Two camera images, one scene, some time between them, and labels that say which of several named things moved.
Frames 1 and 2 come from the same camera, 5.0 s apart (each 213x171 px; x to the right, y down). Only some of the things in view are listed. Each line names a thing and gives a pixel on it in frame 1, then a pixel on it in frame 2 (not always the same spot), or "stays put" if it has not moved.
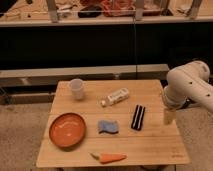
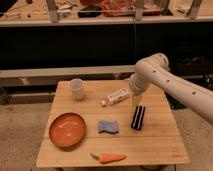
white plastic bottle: (116, 97) stays put
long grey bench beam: (50, 76) stays put
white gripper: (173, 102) to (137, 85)
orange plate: (67, 130) stays put
